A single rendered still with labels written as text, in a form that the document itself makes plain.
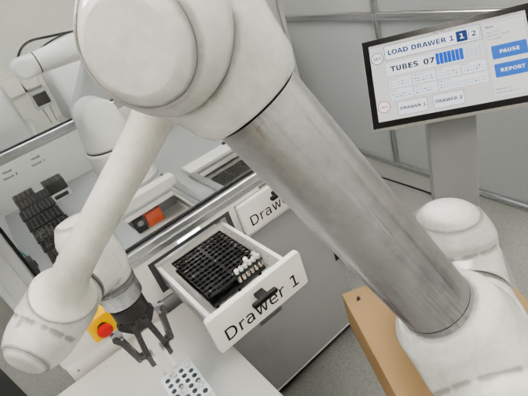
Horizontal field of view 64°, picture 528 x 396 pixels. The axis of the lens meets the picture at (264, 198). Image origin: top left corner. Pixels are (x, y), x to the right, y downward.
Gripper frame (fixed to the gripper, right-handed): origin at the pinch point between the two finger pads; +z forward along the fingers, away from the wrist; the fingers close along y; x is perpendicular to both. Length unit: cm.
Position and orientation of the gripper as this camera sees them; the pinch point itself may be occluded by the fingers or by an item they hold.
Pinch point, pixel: (163, 358)
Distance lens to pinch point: 109.5
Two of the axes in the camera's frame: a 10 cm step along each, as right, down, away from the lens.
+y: -7.7, 5.1, -3.8
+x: 5.7, 2.9, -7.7
